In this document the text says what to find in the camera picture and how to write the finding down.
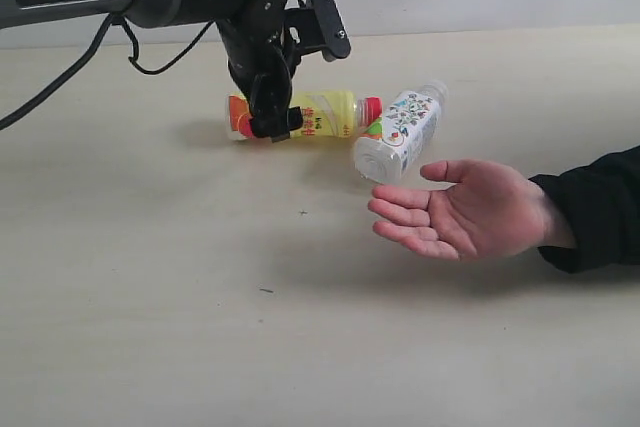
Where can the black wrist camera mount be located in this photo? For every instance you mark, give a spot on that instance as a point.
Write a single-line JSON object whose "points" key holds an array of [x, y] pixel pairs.
{"points": [[315, 26]]}

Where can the yellow juice bottle red cap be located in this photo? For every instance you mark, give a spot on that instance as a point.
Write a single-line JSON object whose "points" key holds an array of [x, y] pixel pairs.
{"points": [[332, 113]]}

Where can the white patterned label clear bottle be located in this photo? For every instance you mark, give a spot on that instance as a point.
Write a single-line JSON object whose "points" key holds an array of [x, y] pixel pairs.
{"points": [[395, 140]]}

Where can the person's open bare hand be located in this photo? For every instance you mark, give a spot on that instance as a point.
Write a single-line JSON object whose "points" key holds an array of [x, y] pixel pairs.
{"points": [[488, 211]]}

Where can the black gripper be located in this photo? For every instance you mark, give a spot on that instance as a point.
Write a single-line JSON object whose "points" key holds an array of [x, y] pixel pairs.
{"points": [[271, 93]]}

